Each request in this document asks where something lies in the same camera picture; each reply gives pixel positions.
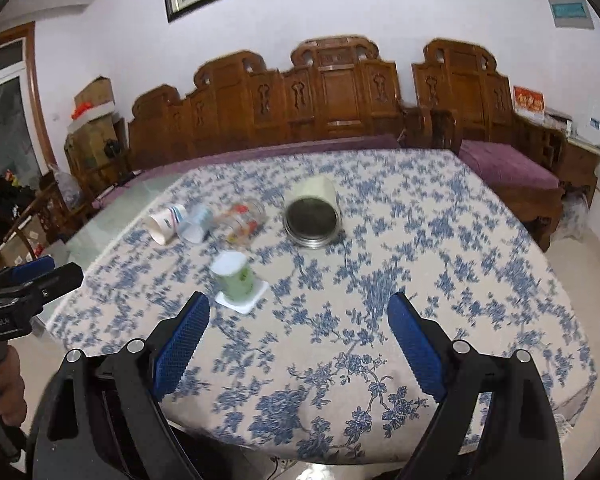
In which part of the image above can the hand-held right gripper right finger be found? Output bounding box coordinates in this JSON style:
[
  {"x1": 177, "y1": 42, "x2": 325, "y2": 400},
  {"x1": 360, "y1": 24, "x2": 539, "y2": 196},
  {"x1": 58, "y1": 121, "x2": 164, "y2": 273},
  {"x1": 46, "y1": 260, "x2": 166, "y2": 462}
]
[{"x1": 387, "y1": 291, "x2": 565, "y2": 480}]

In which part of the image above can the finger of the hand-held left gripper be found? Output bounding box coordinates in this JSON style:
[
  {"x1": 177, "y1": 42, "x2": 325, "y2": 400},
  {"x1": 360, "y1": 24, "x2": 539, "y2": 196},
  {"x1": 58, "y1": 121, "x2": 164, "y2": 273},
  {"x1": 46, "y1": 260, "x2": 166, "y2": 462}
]
[
  {"x1": 7, "y1": 255, "x2": 57, "y2": 287},
  {"x1": 10, "y1": 262, "x2": 85, "y2": 311}
]

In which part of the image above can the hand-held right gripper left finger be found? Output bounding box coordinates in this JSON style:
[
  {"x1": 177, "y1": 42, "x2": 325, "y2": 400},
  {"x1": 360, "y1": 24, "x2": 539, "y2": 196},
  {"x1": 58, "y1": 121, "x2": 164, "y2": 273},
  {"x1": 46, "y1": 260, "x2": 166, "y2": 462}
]
[{"x1": 27, "y1": 291, "x2": 213, "y2": 480}]

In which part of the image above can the white cup with metal lining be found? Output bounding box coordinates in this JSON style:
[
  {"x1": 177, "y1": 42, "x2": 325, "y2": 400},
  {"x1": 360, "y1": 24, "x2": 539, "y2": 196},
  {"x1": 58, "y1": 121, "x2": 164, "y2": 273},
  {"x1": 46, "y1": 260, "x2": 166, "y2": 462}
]
[{"x1": 283, "y1": 175, "x2": 343, "y2": 250}]

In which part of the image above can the green cup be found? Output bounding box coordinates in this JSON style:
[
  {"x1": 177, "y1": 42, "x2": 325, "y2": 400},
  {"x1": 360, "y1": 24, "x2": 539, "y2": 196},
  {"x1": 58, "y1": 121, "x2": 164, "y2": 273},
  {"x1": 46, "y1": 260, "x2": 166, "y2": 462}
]
[{"x1": 211, "y1": 250, "x2": 257, "y2": 302}]

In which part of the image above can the white paper cup blue print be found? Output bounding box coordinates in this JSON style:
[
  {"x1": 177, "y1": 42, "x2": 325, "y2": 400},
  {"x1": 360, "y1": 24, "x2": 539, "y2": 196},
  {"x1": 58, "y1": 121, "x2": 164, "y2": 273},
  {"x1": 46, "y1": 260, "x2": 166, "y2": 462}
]
[{"x1": 146, "y1": 204, "x2": 189, "y2": 246}]

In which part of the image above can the clear plastic cup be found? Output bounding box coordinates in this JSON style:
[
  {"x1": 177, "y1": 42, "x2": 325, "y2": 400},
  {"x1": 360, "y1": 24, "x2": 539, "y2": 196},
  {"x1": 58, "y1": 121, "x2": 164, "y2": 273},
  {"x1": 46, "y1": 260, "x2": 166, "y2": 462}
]
[{"x1": 178, "y1": 205, "x2": 215, "y2": 245}]

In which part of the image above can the glass cup with coloured print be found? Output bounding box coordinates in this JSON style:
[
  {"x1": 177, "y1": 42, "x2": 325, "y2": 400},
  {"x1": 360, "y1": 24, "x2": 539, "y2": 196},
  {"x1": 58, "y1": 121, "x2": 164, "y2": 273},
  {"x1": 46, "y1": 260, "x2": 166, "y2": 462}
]
[{"x1": 211, "y1": 198, "x2": 267, "y2": 247}]

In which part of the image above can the person's left hand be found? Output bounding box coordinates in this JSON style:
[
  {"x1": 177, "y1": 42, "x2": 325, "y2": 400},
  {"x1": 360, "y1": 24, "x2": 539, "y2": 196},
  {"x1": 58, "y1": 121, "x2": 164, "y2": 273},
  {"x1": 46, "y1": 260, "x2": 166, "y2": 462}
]
[{"x1": 0, "y1": 345, "x2": 28, "y2": 428}]

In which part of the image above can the wooden chair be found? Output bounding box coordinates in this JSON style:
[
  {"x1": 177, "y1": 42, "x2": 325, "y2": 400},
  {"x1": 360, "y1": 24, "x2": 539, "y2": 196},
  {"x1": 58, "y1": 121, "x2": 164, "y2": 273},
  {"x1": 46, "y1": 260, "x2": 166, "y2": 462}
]
[{"x1": 0, "y1": 172, "x2": 83, "y2": 263}]

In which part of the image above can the blue floral tablecloth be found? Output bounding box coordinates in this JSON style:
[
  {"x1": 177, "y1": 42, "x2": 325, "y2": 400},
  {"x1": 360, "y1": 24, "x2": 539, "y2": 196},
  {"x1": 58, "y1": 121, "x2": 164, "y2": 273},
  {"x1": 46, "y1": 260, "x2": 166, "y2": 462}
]
[{"x1": 45, "y1": 149, "x2": 599, "y2": 466}]

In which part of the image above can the white square coaster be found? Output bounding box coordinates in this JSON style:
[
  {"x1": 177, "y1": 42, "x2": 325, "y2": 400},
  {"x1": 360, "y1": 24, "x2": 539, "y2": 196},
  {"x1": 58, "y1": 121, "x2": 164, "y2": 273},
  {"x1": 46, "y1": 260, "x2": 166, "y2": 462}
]
[{"x1": 214, "y1": 280, "x2": 271, "y2": 315}]

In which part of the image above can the large cardboard box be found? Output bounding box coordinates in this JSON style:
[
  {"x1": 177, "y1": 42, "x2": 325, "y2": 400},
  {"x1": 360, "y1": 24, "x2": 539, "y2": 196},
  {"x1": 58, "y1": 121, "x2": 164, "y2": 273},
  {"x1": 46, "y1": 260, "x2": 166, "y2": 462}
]
[{"x1": 64, "y1": 114, "x2": 128, "y2": 181}]

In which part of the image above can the wooden framed glass door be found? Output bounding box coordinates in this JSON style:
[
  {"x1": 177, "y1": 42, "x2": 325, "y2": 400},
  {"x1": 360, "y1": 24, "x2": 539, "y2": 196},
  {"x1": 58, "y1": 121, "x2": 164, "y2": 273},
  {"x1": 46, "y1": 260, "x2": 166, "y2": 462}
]
[{"x1": 0, "y1": 22, "x2": 57, "y2": 196}]

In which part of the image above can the small cardboard box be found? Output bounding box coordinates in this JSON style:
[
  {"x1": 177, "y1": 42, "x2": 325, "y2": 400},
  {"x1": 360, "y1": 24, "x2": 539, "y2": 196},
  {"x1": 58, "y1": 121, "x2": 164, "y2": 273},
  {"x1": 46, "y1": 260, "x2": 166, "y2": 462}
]
[{"x1": 71, "y1": 76, "x2": 117, "y2": 122}]

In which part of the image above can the clear plastic bag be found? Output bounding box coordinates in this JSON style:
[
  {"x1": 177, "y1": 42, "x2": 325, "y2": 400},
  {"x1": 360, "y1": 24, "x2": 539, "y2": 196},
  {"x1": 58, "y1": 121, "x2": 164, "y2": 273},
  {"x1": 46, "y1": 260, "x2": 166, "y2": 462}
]
[{"x1": 552, "y1": 187, "x2": 589, "y2": 248}]

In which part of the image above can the short purple seat cushion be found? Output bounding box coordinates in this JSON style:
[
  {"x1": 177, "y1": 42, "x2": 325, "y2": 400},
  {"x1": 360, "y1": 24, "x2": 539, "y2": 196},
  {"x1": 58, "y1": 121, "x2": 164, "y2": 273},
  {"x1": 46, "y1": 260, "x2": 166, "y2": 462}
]
[{"x1": 458, "y1": 139, "x2": 561, "y2": 192}]

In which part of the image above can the long purple seat cushion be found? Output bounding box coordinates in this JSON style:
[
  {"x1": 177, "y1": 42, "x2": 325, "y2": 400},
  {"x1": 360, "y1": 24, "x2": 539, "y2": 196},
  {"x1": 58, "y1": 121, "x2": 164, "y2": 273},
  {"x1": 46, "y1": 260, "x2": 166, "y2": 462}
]
[{"x1": 91, "y1": 133, "x2": 401, "y2": 208}]

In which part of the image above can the carved wooden armchair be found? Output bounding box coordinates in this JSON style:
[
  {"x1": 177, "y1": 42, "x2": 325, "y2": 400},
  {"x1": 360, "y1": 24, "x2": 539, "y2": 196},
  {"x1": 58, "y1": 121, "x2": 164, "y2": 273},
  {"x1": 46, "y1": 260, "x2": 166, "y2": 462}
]
[{"x1": 411, "y1": 37, "x2": 565, "y2": 253}]

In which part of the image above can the wooden side cabinet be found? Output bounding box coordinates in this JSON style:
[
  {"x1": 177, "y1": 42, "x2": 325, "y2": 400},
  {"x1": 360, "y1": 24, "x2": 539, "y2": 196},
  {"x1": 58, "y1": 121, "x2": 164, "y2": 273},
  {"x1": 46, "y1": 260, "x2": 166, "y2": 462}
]
[{"x1": 517, "y1": 110, "x2": 600, "y2": 208}]

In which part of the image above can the carved wooden sofa bench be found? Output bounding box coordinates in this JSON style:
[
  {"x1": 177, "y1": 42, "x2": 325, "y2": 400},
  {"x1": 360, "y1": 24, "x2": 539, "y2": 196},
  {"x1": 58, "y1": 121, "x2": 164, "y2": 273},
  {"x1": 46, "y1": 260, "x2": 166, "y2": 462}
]
[{"x1": 126, "y1": 35, "x2": 405, "y2": 173}]

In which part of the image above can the red wall calendar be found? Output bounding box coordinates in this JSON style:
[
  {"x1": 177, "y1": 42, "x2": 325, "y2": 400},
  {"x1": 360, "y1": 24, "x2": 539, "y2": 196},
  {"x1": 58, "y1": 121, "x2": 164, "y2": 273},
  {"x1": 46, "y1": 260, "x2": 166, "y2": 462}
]
[{"x1": 512, "y1": 85, "x2": 546, "y2": 114}]

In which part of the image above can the grey wall electrical panel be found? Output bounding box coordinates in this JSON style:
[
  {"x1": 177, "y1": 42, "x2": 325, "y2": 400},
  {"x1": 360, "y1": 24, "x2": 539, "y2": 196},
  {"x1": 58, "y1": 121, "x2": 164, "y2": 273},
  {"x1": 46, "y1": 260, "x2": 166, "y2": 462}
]
[{"x1": 546, "y1": 0, "x2": 596, "y2": 31}]

